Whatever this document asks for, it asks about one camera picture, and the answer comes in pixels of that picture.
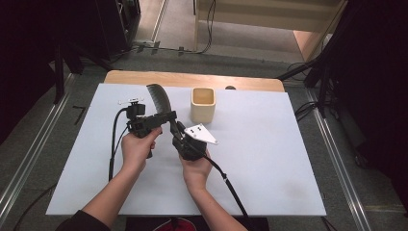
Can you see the white board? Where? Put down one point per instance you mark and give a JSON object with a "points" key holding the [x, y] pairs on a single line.
{"points": [[272, 144]]}

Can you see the black equipment cabinet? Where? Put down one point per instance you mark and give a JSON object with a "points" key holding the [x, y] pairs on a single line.
{"points": [[118, 25]]}

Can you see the black metal stand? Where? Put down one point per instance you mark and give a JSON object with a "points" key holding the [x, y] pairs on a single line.
{"points": [[59, 73]]}

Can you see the square wooden utensil holder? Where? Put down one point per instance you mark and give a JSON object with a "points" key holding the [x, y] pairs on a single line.
{"points": [[202, 112]]}

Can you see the person's black sleeve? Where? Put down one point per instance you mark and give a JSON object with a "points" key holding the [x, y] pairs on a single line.
{"points": [[83, 222]]}

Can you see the black metal stand leg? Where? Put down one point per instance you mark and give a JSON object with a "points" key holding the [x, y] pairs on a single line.
{"points": [[322, 93]]}

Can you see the beige wooden furniture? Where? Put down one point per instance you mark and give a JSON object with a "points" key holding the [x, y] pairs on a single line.
{"points": [[272, 16]]}

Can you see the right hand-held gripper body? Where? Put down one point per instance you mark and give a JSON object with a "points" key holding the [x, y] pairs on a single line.
{"points": [[195, 144]]}

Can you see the person's right hand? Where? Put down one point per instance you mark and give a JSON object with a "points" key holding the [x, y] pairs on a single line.
{"points": [[195, 171]]}

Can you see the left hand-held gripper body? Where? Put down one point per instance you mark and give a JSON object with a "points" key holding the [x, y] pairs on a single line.
{"points": [[142, 123]]}

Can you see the person's black red clothing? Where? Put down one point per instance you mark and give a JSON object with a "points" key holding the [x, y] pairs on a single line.
{"points": [[179, 224]]}

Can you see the long aluminium floor rail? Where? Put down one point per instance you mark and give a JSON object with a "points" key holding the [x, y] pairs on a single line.
{"points": [[35, 144], [336, 157]]}

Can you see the short aluminium floor rail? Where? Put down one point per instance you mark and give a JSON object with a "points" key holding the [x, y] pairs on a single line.
{"points": [[159, 19]]}

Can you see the small dark round object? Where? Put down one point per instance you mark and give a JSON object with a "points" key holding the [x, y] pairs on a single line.
{"points": [[230, 87]]}

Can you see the person's left hand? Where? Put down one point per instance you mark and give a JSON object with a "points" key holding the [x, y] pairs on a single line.
{"points": [[138, 150]]}

